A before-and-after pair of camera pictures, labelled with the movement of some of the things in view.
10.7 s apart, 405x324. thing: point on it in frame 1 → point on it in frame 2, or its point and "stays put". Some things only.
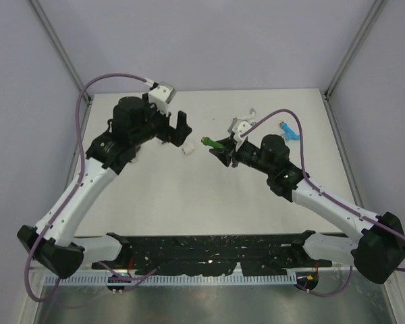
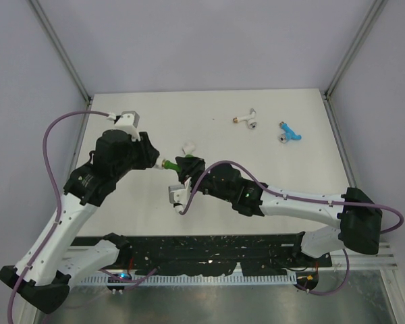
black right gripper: [229, 144] → [190, 167]
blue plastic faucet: [289, 133] stays put
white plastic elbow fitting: [187, 148] → [159, 163]
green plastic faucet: [208, 142] → [169, 165]
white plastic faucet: [250, 118] stays put
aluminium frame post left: [60, 46] stays put
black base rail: [179, 256] stays put
